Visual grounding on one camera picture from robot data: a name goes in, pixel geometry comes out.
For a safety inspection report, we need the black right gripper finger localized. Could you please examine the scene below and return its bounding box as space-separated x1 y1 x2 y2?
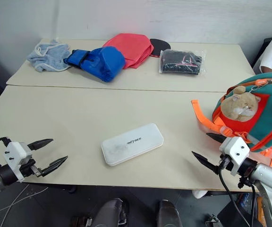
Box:
205 132 227 144
191 151 221 175

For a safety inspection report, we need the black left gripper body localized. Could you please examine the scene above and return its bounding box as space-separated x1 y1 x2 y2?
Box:
19 158 44 178

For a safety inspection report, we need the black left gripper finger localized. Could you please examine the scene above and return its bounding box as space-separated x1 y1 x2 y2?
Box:
41 155 69 177
27 138 54 151

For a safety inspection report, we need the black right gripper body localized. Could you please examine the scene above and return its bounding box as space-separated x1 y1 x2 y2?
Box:
217 154 234 173

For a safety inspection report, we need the teal and orange backpack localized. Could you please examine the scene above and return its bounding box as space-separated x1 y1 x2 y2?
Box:
191 71 272 169

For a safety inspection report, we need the white rectangular case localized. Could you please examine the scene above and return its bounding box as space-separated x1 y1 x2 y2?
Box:
101 122 164 167

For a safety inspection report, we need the small white object under table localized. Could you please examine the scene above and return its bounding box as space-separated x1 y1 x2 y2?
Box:
192 190 208 200

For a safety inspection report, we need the beige plush hamster toy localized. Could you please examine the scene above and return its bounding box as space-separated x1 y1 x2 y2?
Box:
221 85 262 122

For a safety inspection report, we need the dark rounded grey shape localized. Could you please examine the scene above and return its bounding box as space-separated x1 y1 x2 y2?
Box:
155 199 183 227
92 198 130 227

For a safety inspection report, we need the black garment in plastic bag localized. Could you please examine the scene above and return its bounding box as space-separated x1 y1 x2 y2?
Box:
158 49 207 77

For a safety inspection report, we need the light blue towel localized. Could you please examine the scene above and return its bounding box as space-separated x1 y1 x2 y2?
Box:
26 39 71 73

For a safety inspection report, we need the blue boxing glove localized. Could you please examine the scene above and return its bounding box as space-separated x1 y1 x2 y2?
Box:
63 46 126 83

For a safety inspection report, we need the black table tennis paddle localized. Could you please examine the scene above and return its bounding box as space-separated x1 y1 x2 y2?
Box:
149 38 172 58

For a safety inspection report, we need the red fabric bag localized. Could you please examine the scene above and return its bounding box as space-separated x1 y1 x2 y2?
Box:
102 33 154 70

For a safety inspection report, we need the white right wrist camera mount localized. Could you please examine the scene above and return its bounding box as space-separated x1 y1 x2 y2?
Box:
219 136 251 176

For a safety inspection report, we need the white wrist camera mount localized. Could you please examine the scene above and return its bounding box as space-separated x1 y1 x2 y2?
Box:
3 141 34 183
219 136 251 176

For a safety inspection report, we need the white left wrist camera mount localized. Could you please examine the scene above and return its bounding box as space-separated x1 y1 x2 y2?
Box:
3 141 34 183

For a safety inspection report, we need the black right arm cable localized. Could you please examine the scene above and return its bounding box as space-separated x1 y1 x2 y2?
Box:
218 164 257 227

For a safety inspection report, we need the white floor cable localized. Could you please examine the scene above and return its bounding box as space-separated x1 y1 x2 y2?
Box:
0 183 49 215

